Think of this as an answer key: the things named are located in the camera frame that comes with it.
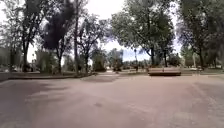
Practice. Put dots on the row of trees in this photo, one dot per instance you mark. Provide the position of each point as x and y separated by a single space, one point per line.
146 30

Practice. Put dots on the lamp post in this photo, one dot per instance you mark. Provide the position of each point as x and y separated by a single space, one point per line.
135 60

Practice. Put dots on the low stone kerb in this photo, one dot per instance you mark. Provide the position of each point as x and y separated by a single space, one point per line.
40 77

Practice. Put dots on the wooden bench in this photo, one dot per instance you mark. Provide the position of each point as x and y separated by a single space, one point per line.
164 71

